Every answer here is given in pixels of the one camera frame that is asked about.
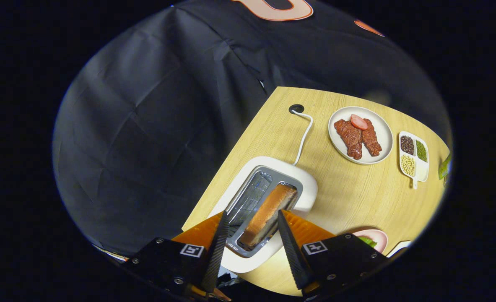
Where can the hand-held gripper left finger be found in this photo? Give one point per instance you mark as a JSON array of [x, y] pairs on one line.
[[216, 256]]

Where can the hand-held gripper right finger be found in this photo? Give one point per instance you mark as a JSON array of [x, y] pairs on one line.
[[294, 256]]

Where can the toasted round-top bread slice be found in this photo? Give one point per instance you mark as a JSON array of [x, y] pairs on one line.
[[268, 212]]

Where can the green lettuce leaf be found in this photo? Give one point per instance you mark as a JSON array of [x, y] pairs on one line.
[[367, 241]]

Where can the pink plate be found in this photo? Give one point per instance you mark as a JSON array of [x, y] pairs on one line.
[[380, 239]]

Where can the white toaster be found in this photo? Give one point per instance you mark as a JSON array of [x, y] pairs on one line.
[[273, 164]]

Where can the white square plate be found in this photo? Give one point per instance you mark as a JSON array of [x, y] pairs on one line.
[[398, 247]]

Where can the brown meat piece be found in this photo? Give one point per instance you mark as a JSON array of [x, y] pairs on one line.
[[350, 140], [371, 140]]

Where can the pile of yellow soybeans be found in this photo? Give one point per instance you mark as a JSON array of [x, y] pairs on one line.
[[408, 165]]

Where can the pink sausage slice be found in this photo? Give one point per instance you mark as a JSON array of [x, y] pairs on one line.
[[359, 122]]

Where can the white divided dish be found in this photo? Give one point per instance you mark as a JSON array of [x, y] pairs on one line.
[[422, 172]]

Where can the white round plate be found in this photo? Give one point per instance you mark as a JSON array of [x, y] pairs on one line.
[[383, 130]]

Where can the pile of dark red beans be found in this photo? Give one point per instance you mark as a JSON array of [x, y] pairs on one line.
[[407, 144]]

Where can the pile of green beans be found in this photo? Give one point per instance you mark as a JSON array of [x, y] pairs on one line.
[[421, 151]]

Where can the silver bottle with green label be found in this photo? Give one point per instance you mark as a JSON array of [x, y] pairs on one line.
[[444, 167]]

